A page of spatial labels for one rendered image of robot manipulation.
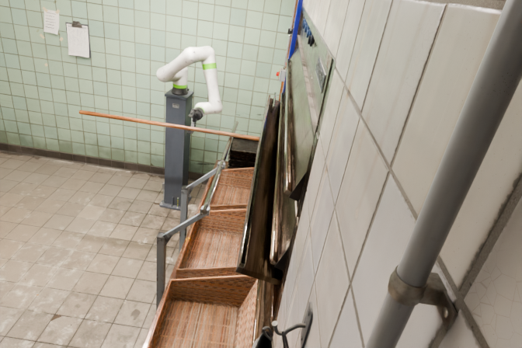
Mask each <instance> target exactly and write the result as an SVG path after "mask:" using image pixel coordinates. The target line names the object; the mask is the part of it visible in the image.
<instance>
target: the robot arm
mask: <svg viewBox="0 0 522 348"><path fill-rule="evenodd" d="M197 62H201V64H202V68H203V73H204V77H205V80H206V84H207V91H208V97H209V102H207V103H198V104H196V105H195V107H194V109H191V110H192V111H190V114H189V116H188V117H191V118H192V122H191V123H192V124H191V127H195V126H196V122H197V121H198V120H200V119H201V118H202V117H203V116H205V115H207V114H217V113H220V112H221V111H222V109H223V106H222V103H221V97H220V93H219V88H218V69H217V64H216V57H215V52H214V49H213V48H212V47H209V46H205V47H187V48H186V49H185V50H184V51H183V52H182V53H181V54H180V55H179V56H178V57H177V58H176V59H175V60H173V61H171V62H170V63H168V64H167V65H165V66H163V67H161V68H159V69H158V70H157V73H156V75H157V78H158V80H159V81H161V82H172V84H173V87H172V91H171V93H172V94H174V95H177V96H185V95H187V94H188V91H189V90H190V89H188V85H187V79H188V68H187V66H189V65H191V64H194V63H197Z"/></svg>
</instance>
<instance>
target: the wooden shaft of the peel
mask: <svg viewBox="0 0 522 348"><path fill-rule="evenodd" d="M79 113H80V114H84V115H89V116H94V117H104V118H110V119H114V120H124V121H130V122H135V123H140V124H150V125H155V126H161V127H171V128H176V129H181V130H187V131H196V132H202V133H207V134H217V135H222V136H228V137H237V138H243V139H248V140H254V141H259V137H256V136H250V135H244V134H235V133H229V132H224V131H219V130H209V129H203V128H199V127H188V126H183V125H178V124H168V123H163V122H158V121H152V120H142V119H137V118H132V117H122V116H117V115H111V114H105V113H96V112H91V111H85V110H79Z"/></svg>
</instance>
